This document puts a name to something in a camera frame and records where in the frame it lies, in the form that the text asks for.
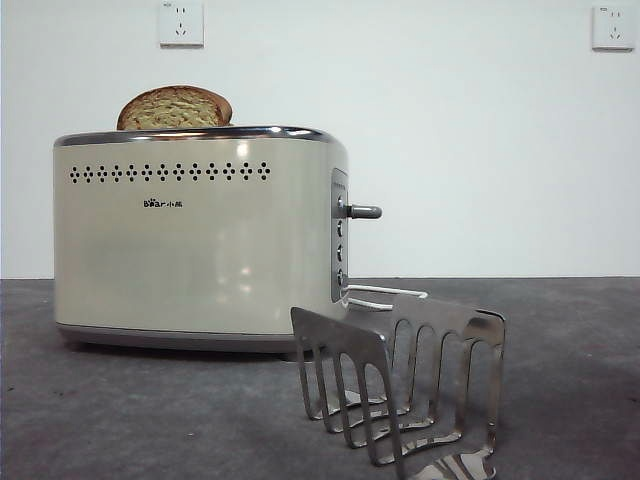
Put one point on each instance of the stainless steel toast rack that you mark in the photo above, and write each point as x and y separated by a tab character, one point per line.
340	335

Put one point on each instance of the cream Bear toaster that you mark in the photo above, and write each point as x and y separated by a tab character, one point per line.
150	250

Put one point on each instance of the white wall socket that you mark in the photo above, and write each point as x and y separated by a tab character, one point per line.
181	25
612	30

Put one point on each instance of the grey toaster lever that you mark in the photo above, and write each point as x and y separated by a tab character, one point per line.
367	211

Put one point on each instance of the brown-crusted bread slice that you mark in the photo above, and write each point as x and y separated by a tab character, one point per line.
175	110

